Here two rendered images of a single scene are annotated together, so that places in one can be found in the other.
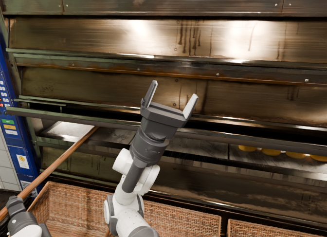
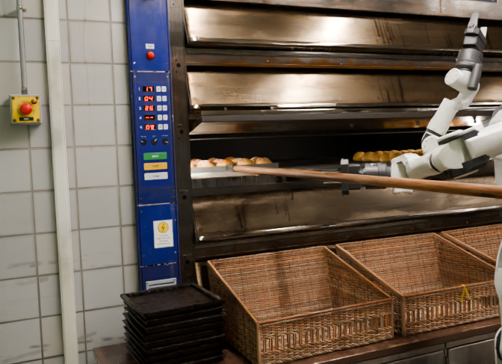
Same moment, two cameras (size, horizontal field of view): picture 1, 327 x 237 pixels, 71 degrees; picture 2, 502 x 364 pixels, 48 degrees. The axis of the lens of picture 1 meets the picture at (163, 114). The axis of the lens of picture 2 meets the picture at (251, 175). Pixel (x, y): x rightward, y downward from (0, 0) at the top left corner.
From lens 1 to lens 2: 218 cm
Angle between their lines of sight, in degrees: 42
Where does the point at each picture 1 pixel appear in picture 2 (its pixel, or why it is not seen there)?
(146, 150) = (478, 57)
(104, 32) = (307, 24)
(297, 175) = not seen: hidden behind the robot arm
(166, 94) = (367, 88)
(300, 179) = not seen: hidden behind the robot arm
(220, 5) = (403, 5)
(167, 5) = (364, 2)
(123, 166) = (463, 75)
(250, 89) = (430, 78)
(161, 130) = (479, 45)
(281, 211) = (476, 205)
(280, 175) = not seen: hidden behind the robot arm
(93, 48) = (299, 39)
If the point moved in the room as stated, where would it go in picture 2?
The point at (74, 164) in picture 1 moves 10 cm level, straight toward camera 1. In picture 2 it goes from (250, 217) to (272, 217)
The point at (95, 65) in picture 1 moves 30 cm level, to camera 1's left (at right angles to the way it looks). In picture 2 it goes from (295, 60) to (239, 56)
